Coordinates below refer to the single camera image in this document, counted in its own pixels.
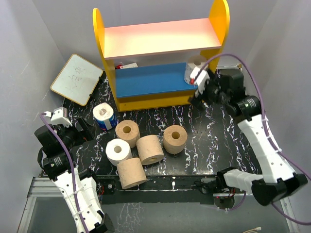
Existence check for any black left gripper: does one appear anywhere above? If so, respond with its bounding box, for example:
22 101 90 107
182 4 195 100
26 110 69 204
53 116 96 149

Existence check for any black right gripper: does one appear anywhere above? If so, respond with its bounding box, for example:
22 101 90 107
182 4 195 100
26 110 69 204
188 73 230 113

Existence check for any white patterned paper roll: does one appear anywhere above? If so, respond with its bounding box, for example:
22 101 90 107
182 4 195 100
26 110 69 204
184 55 207 84

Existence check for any brown paper roll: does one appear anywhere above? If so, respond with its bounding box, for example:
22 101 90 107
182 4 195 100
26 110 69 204
136 134 164 166
163 125 188 154
115 120 140 148

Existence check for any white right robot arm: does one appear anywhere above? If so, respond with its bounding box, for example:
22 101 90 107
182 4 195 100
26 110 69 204
189 67 308 206

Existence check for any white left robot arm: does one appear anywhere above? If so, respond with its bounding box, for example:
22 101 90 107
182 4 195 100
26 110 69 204
34 113 115 233

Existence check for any yellow pink blue shelf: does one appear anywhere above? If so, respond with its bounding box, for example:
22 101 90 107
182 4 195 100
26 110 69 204
92 0 230 112

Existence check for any red white box behind shelf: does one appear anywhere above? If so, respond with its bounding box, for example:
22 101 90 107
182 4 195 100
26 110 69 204
115 63 138 69

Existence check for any blue wrapped white paper roll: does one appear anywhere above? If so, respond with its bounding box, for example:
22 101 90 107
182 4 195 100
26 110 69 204
93 102 117 131

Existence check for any black marble table mat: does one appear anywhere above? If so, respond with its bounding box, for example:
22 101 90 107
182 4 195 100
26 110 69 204
60 79 261 176

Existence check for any brown paper roll front edge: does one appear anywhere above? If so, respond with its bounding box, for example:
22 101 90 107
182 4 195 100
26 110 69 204
117 158 147 189

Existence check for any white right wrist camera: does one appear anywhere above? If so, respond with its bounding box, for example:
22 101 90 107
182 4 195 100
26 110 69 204
190 67 210 94

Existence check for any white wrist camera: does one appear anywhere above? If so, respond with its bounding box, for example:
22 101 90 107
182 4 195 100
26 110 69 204
44 107 72 128
190 67 210 94

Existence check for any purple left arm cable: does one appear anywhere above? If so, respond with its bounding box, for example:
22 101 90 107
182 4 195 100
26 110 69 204
39 112 89 233

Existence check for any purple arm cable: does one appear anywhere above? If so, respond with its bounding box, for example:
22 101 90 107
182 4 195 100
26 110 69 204
191 53 311 225
39 112 89 233

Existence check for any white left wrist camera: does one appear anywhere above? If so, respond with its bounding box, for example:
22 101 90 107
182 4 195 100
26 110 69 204
44 107 72 128

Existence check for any small whiteboard with wooden frame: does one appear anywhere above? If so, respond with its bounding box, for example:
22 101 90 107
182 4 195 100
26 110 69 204
51 54 104 106

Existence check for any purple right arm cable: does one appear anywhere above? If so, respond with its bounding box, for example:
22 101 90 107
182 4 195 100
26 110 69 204
191 53 311 225

